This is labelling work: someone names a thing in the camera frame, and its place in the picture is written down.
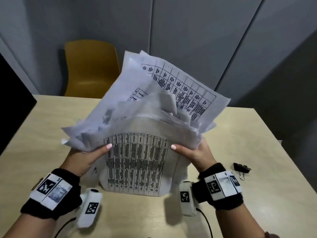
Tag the person's left hand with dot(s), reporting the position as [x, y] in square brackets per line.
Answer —
[81, 162]

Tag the black right wristband with markers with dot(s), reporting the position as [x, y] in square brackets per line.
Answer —
[220, 188]

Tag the black binder clip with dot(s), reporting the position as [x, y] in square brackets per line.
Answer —
[241, 167]

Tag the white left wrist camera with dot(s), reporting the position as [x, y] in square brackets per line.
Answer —
[89, 208]

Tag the person's left forearm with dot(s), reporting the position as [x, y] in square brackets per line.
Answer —
[24, 226]

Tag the person's right hand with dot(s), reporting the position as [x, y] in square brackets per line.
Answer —
[200, 156]

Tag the black left wristband with markers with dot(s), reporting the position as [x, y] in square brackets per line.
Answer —
[52, 193]

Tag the black computer tower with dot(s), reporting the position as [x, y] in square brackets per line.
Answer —
[12, 109]

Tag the white paper sheet with table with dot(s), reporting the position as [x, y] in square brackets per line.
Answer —
[138, 166]

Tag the yellow plastic chair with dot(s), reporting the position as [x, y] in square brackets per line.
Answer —
[91, 69]

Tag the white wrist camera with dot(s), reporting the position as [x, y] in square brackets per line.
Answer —
[89, 208]
[187, 198]

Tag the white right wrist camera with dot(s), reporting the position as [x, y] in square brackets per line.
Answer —
[187, 198]

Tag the black wristband with markers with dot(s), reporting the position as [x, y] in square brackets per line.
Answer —
[220, 188]
[52, 193]

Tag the stack of printed paper sheets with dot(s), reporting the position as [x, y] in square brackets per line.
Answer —
[153, 109]

